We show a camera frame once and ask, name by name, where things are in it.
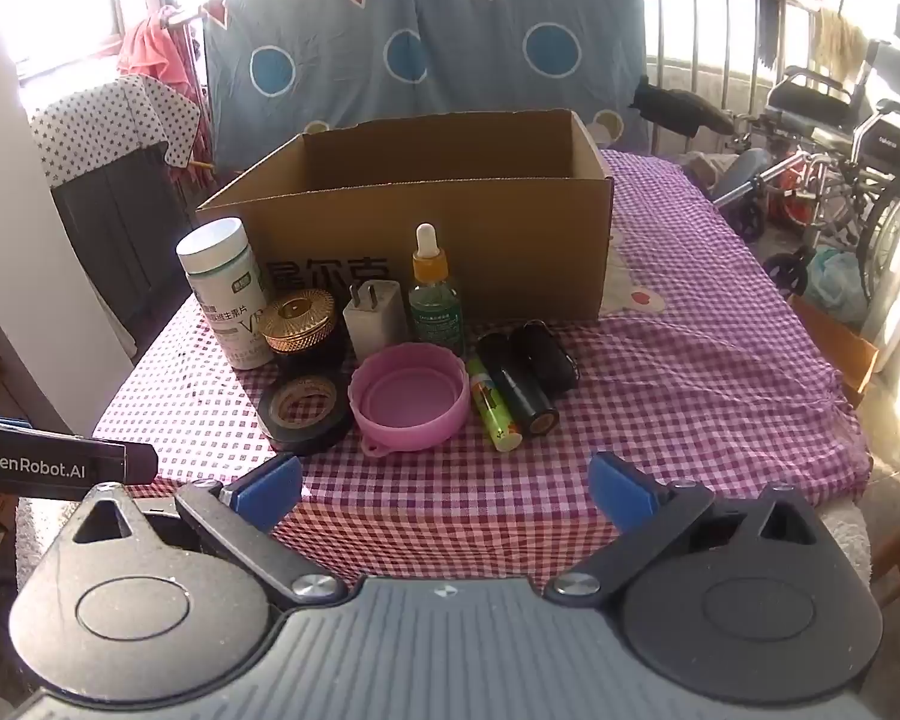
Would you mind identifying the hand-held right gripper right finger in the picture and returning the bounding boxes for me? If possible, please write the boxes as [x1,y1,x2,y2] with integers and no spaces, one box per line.
[544,452,830,605]

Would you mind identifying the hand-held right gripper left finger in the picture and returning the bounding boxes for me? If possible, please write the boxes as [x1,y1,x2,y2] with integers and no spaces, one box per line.
[60,454,350,608]

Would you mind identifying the black tape roll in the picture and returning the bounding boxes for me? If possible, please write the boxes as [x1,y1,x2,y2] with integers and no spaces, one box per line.
[257,373,355,457]

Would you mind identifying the black cylinder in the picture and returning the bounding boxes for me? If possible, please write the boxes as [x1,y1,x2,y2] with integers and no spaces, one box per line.
[478,331,558,436]

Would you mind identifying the green lip balm tube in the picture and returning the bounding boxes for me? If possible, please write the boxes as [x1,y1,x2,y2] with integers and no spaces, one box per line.
[466,356,524,453]

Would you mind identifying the black rounded case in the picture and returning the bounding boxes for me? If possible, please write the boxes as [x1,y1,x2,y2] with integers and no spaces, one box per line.
[511,321,578,393]

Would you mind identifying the pink plastic lid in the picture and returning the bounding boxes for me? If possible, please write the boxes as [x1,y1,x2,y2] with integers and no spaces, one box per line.
[347,343,471,460]

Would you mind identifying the black jar with gold lid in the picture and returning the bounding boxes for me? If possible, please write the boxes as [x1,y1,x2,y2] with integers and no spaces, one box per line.
[259,291,346,377]

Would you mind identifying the white charger plug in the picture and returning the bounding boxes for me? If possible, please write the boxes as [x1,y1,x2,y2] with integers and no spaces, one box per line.
[343,279,408,359]

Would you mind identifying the white vitamin bottle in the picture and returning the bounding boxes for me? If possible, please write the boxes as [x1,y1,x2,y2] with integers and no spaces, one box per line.
[176,217,275,371]

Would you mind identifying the green dropper bottle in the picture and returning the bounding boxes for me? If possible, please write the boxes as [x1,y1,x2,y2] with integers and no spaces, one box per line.
[407,223,466,361]

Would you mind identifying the brown cardboard box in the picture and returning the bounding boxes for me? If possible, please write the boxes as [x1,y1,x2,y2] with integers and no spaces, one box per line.
[195,109,616,323]

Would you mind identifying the purple checkered tablecloth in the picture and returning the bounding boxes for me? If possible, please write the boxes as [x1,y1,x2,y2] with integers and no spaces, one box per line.
[94,150,871,593]

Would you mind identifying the grey cabinet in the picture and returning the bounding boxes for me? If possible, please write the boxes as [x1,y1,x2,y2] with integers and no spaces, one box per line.
[51,142,196,316]

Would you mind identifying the open cardboard carton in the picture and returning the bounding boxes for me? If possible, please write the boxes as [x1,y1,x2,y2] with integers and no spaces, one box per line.
[787,292,880,406]

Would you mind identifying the pale green plastic bag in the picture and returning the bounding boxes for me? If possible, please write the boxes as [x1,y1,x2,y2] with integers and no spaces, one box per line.
[802,244,871,327]

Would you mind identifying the white star-print cloth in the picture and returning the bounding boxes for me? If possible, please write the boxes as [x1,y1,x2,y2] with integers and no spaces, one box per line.
[28,75,202,188]

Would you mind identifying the black glove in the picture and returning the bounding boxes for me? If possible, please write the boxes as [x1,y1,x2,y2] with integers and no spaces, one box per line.
[630,75,736,137]

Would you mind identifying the pink garment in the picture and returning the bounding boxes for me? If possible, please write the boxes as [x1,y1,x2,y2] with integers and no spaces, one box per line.
[116,6,211,188]

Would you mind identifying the wheelchair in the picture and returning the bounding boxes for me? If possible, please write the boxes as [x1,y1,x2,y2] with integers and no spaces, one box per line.
[712,37,900,293]

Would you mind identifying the blue patterned blanket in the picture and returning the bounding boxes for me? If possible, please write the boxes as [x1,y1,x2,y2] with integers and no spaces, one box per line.
[202,0,650,173]

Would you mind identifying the dark hanging scarf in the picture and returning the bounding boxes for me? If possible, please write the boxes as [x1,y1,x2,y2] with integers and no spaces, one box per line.
[757,0,788,72]

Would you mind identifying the beige hanging towel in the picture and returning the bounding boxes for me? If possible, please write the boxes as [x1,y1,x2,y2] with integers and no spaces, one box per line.
[814,7,867,80]

